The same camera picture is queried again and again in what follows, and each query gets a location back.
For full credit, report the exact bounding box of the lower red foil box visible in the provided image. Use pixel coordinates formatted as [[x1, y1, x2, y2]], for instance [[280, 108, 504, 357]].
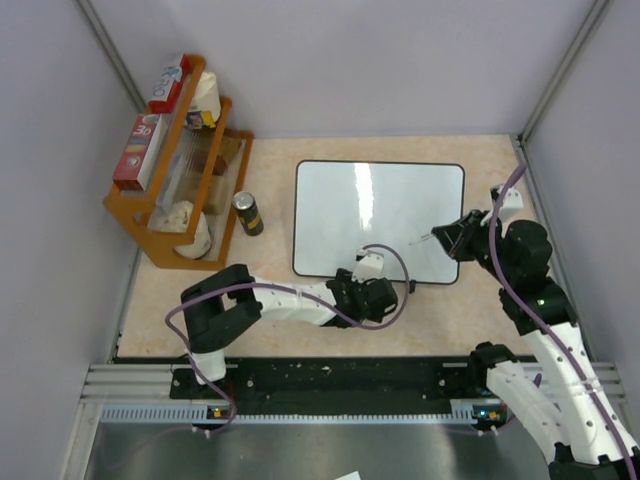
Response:
[[112, 113, 166, 191]]

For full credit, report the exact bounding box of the white paper sheet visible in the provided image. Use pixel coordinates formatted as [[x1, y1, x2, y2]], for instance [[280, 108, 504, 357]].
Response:
[[335, 471, 361, 480]]

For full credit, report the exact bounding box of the grey slotted cable duct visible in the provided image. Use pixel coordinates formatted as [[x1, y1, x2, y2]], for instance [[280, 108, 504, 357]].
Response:
[[99, 398, 506, 426]]

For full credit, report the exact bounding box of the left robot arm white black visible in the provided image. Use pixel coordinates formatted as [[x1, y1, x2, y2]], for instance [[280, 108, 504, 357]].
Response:
[[180, 264, 399, 397]]

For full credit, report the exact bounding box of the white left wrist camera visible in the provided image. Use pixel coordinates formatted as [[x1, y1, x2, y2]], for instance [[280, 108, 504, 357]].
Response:
[[351, 248, 384, 283]]

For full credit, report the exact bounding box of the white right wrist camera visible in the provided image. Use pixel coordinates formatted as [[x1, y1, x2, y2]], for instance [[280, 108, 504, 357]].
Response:
[[484, 184, 524, 222]]

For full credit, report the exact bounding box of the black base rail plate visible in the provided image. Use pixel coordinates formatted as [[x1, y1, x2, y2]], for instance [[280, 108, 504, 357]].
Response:
[[168, 354, 506, 415]]

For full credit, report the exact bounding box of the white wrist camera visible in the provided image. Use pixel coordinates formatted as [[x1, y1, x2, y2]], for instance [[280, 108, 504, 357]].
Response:
[[351, 248, 384, 283], [484, 184, 524, 222]]

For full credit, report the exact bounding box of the white whiteboard black frame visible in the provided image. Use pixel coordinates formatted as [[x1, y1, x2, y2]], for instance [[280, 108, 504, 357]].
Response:
[[292, 160, 465, 285]]

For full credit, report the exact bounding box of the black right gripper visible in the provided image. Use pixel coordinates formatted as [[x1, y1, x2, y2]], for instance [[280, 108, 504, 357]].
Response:
[[433, 208, 517, 285]]

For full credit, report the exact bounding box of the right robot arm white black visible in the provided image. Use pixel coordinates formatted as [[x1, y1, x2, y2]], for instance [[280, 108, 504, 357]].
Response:
[[431, 210, 639, 479]]

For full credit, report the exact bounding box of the upper red white box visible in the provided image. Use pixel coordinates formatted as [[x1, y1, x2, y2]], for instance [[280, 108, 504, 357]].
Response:
[[148, 53, 190, 114]]

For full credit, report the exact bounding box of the orange wooden shelf rack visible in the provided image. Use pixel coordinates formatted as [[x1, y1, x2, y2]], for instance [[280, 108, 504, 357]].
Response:
[[103, 55, 254, 271]]

